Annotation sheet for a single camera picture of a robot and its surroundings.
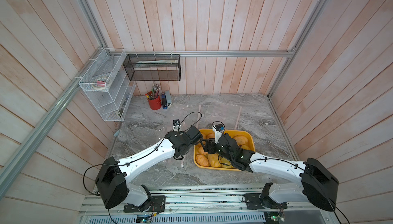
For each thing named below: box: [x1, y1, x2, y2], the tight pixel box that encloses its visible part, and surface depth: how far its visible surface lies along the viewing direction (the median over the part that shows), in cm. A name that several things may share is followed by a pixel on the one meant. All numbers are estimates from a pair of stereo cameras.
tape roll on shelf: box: [92, 76, 113, 91], surface depth 75 cm
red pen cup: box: [147, 95, 162, 110], surface depth 116 cm
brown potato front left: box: [195, 153, 210, 167], surface depth 84 cm
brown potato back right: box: [233, 135, 249, 146], surface depth 92 cm
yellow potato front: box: [207, 153, 222, 168], surface depth 83 cm
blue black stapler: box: [161, 92, 168, 110], surface depth 114 cm
